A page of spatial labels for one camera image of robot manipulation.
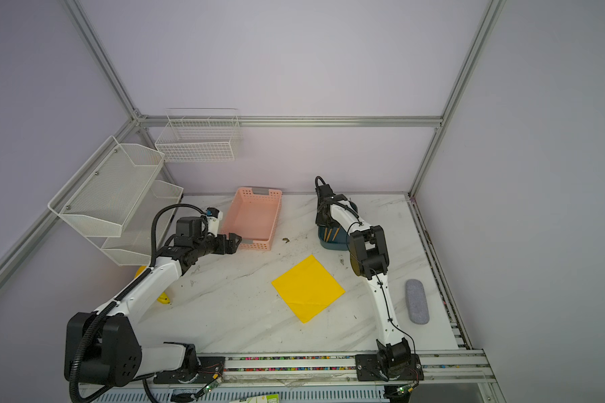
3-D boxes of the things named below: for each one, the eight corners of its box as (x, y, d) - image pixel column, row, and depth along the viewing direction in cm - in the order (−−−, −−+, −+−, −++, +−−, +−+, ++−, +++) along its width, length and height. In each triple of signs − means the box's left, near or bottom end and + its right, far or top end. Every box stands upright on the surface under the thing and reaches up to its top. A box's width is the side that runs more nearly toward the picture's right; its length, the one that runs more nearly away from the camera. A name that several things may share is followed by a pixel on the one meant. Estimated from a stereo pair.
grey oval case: (408, 322, 84) (411, 319, 82) (404, 281, 94) (406, 278, 92) (427, 325, 84) (430, 322, 82) (420, 283, 93) (423, 280, 91)
